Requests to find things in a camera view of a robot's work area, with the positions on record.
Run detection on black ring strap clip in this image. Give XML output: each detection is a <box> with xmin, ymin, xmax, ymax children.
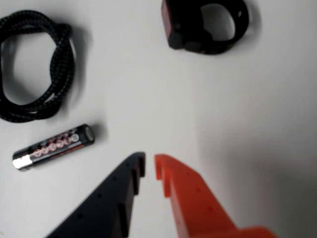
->
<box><xmin>160</xmin><ymin>0</ymin><xmax>250</xmax><ymax>55</ymax></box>

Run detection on black coiled usb cable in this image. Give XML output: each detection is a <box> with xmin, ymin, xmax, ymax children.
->
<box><xmin>0</xmin><ymin>9</ymin><xmax>76</xmax><ymax>123</ymax></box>

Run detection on black aaa battery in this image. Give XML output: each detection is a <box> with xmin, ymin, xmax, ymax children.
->
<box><xmin>12</xmin><ymin>123</ymin><xmax>95</xmax><ymax>171</ymax></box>

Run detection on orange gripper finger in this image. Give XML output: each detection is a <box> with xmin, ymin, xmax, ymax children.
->
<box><xmin>154</xmin><ymin>154</ymin><xmax>280</xmax><ymax>238</ymax></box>

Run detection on dark navy gripper finger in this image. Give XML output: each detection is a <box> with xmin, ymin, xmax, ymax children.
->
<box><xmin>46</xmin><ymin>152</ymin><xmax>146</xmax><ymax>238</ymax></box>

